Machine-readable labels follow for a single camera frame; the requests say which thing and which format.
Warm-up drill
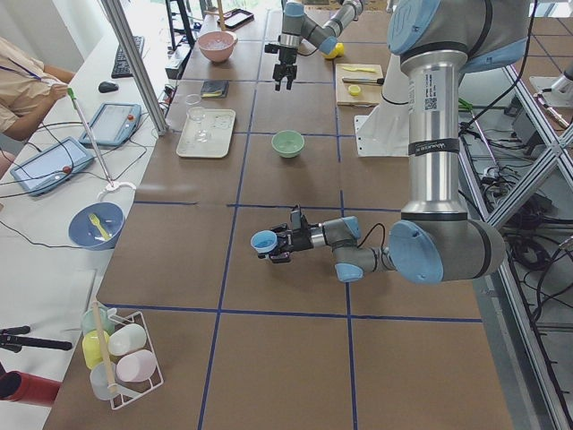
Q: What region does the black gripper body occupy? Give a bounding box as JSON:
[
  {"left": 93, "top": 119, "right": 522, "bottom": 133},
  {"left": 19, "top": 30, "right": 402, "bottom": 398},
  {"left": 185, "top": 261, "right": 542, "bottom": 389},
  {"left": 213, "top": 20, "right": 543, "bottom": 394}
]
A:
[
  {"left": 279, "top": 205, "right": 312, "bottom": 262},
  {"left": 264, "top": 43, "right": 297, "bottom": 81}
]

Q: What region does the light blue plastic cup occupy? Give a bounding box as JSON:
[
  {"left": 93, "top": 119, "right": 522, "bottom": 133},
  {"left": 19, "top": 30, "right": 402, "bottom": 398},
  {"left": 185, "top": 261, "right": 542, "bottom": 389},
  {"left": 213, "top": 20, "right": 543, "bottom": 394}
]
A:
[{"left": 250, "top": 229, "right": 278, "bottom": 254}]

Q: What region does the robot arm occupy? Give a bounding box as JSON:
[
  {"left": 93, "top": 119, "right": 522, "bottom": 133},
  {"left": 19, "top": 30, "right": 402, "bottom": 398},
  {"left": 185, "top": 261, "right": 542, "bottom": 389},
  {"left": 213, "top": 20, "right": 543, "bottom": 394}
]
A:
[
  {"left": 251, "top": 1, "right": 530, "bottom": 284},
  {"left": 264, "top": 0, "right": 366, "bottom": 91}
]

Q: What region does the mint green bowl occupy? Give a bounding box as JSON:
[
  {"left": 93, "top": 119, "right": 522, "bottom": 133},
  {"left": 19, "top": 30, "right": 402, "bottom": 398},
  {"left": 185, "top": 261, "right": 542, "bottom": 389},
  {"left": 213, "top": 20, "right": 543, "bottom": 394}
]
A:
[{"left": 271, "top": 130, "right": 305, "bottom": 159}]

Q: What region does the pink bowl with ice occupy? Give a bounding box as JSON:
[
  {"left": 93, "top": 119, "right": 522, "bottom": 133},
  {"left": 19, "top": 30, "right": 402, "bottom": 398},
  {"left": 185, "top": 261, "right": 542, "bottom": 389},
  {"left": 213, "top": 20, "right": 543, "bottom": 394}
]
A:
[{"left": 197, "top": 31, "right": 238, "bottom": 63}]

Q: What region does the blue bowl at table edge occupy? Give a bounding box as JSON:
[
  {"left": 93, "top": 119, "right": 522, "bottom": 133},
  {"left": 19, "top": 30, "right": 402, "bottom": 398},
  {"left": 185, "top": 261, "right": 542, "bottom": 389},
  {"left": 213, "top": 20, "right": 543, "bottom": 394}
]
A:
[{"left": 68, "top": 202, "right": 124, "bottom": 251}]

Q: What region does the whole yellow lemon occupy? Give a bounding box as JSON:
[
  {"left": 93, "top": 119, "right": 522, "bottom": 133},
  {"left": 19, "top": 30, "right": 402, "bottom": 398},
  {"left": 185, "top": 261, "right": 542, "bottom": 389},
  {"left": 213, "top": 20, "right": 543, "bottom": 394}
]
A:
[{"left": 322, "top": 42, "right": 345, "bottom": 60}]

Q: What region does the yellow plastic knife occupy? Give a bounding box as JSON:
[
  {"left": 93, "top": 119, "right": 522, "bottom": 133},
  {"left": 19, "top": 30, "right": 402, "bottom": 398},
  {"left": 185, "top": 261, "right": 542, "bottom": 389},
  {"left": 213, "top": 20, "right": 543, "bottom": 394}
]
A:
[{"left": 341, "top": 65, "right": 377, "bottom": 73}]

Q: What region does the wooden cutting board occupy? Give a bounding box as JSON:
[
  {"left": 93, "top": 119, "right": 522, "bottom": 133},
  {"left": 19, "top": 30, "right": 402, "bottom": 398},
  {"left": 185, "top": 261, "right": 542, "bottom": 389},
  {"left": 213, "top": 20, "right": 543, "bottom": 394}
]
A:
[{"left": 335, "top": 64, "right": 384, "bottom": 107}]

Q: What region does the half lemon slice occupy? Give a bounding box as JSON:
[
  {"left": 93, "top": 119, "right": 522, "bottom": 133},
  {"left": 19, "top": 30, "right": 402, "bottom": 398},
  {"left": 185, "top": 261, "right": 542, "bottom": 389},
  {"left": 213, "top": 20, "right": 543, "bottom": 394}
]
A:
[{"left": 347, "top": 84, "right": 362, "bottom": 97}]

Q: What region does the cream bear tray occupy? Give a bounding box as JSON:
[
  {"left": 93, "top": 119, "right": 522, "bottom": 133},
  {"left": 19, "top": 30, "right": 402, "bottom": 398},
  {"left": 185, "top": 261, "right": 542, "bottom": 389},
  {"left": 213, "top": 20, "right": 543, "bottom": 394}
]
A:
[{"left": 175, "top": 107, "right": 236, "bottom": 159}]

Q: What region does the clear wine glass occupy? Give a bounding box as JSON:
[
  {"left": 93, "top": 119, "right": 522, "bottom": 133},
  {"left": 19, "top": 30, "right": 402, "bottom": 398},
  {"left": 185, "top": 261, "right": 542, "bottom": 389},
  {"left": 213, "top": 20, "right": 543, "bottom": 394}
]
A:
[{"left": 187, "top": 105, "right": 210, "bottom": 142}]

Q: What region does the black keyboard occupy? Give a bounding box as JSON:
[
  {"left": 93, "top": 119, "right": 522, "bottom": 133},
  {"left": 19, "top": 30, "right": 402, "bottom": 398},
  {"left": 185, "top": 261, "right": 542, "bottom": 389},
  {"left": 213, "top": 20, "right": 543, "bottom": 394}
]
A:
[{"left": 110, "top": 35, "right": 146, "bottom": 80}]

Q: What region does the blue tablet far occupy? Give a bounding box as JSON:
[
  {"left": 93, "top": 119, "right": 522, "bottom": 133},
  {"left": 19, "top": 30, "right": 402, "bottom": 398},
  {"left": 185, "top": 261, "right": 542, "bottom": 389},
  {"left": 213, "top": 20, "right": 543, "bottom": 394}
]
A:
[{"left": 89, "top": 102, "right": 142, "bottom": 147}]

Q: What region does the blue tablet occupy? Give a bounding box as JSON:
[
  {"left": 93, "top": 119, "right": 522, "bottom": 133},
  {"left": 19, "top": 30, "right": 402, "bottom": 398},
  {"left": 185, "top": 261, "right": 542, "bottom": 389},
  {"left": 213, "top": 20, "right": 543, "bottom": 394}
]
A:
[
  {"left": 89, "top": 102, "right": 142, "bottom": 147},
  {"left": 10, "top": 137, "right": 94, "bottom": 196}
]

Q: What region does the white cup on rack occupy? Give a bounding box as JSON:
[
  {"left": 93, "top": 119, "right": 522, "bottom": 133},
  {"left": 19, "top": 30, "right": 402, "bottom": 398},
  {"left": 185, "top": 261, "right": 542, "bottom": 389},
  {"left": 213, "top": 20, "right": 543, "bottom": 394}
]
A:
[{"left": 107, "top": 323, "right": 147, "bottom": 357}]

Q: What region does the black computer mouse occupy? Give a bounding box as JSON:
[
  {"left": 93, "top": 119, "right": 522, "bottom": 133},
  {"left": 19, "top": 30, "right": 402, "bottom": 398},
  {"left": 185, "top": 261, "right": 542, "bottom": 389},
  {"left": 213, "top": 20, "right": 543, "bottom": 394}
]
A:
[{"left": 98, "top": 81, "right": 119, "bottom": 94}]

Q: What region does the pink cup on rack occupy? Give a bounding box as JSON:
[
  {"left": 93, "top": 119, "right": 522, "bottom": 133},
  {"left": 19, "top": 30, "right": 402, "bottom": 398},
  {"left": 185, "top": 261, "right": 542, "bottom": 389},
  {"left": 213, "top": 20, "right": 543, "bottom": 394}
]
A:
[{"left": 116, "top": 349, "right": 157, "bottom": 383}]

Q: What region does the green cup on rack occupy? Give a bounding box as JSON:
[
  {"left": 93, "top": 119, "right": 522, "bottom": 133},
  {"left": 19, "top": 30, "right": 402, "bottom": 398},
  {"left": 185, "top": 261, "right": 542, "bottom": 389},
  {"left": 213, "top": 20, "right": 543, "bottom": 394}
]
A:
[{"left": 81, "top": 303, "right": 116, "bottom": 337}]

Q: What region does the yellow cup on rack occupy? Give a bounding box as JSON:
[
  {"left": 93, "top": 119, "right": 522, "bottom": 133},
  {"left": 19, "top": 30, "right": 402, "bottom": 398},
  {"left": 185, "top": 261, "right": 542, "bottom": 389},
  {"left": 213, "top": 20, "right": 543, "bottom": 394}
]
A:
[{"left": 81, "top": 330, "right": 103, "bottom": 370}]

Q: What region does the blue tablet near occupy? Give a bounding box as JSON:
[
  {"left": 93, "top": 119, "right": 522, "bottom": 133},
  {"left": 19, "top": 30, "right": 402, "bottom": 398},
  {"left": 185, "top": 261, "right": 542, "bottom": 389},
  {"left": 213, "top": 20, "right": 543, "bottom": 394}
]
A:
[{"left": 10, "top": 137, "right": 94, "bottom": 196}]

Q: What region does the person in beige shirt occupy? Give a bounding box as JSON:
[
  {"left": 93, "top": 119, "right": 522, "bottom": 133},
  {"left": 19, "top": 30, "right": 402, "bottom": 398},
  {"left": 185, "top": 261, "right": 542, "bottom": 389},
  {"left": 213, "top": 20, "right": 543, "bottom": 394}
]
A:
[{"left": 0, "top": 36, "right": 76, "bottom": 178}]

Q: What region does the red cylinder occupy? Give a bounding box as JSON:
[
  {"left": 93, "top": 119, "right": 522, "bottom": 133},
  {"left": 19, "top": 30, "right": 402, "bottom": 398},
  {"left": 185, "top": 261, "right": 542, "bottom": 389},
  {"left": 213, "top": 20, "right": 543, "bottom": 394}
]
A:
[{"left": 1, "top": 371, "right": 61, "bottom": 407}]

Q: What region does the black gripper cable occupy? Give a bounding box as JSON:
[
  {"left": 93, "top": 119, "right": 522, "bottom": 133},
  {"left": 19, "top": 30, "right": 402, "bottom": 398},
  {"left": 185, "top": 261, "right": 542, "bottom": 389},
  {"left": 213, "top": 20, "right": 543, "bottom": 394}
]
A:
[{"left": 356, "top": 222, "right": 389, "bottom": 252}]

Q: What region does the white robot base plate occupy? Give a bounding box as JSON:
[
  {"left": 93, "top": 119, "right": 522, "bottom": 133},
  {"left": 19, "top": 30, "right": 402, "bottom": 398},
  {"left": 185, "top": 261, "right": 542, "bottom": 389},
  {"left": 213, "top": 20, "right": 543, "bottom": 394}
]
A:
[{"left": 355, "top": 54, "right": 409, "bottom": 157}]

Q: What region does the aluminium frame post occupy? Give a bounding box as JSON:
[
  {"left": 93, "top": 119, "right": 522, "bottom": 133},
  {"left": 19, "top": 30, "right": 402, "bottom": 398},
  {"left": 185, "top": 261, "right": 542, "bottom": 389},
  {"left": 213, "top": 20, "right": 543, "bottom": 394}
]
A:
[{"left": 101, "top": 0, "right": 168, "bottom": 136}]

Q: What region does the white wire cup rack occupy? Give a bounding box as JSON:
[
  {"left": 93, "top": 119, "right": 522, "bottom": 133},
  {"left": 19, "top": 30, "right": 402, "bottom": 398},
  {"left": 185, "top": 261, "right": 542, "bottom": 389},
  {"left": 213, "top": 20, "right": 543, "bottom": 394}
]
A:
[{"left": 81, "top": 302, "right": 164, "bottom": 410}]

